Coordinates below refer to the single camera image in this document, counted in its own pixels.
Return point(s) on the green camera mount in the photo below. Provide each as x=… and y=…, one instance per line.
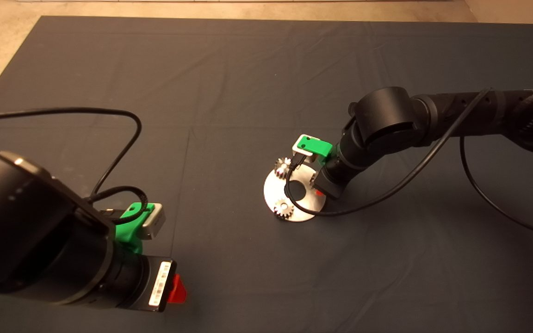
x=315, y=145
x=127, y=230

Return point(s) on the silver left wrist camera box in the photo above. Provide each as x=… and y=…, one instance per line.
x=154, y=222

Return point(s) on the green left camera mount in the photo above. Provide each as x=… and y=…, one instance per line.
x=127, y=230

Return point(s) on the green right camera mount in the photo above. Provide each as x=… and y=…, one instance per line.
x=315, y=145

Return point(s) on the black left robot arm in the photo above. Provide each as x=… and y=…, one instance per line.
x=30, y=231

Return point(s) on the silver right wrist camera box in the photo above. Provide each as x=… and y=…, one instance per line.
x=296, y=151

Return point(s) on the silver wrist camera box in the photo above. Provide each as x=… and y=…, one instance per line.
x=296, y=151
x=154, y=222

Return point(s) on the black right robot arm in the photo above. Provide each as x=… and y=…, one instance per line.
x=396, y=120

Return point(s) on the round metal carrier plate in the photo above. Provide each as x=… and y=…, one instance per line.
x=275, y=194

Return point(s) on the steel planetary gear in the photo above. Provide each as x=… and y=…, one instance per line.
x=284, y=169
x=284, y=211
x=314, y=178

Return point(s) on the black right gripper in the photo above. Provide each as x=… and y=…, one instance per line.
x=331, y=184

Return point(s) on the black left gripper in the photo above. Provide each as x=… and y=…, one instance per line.
x=157, y=283

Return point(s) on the dark grey table cloth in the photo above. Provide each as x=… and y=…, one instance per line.
x=266, y=69

